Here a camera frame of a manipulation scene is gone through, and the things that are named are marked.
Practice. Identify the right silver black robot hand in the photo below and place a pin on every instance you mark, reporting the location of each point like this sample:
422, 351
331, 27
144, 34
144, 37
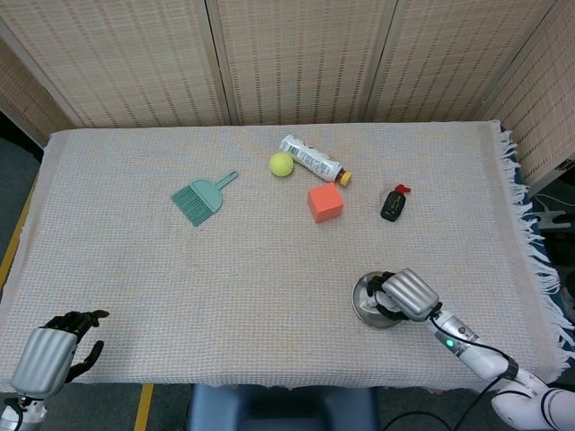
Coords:
411, 294

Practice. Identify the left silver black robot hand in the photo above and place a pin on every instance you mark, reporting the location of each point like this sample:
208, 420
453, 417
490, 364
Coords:
42, 359

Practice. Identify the silver metal bowl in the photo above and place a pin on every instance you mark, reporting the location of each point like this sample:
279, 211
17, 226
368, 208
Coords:
361, 296

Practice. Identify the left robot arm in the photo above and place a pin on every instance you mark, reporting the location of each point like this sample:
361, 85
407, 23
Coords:
18, 415

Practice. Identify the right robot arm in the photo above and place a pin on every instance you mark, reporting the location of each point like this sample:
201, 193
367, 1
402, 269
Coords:
476, 357

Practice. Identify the small black red-capped bottle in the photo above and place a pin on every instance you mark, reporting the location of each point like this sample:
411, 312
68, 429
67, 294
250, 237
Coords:
393, 205

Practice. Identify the orange cube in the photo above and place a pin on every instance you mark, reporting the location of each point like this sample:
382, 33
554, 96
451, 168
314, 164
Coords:
325, 202

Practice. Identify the grey metal stand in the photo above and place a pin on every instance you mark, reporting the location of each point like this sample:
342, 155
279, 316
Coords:
554, 220

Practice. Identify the white bottle yellow cap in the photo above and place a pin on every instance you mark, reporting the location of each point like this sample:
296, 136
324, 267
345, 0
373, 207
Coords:
310, 159

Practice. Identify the yellow tennis ball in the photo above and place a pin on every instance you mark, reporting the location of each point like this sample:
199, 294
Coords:
281, 164

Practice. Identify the beige waffle tablecloth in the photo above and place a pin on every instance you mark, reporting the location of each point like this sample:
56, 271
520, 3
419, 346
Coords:
224, 269

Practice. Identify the woven bamboo screen panel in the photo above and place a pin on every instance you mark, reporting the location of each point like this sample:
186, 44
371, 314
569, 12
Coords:
126, 58
27, 103
449, 58
301, 58
539, 112

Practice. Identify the green hand brush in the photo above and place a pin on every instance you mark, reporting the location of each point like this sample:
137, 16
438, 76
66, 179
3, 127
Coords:
202, 197

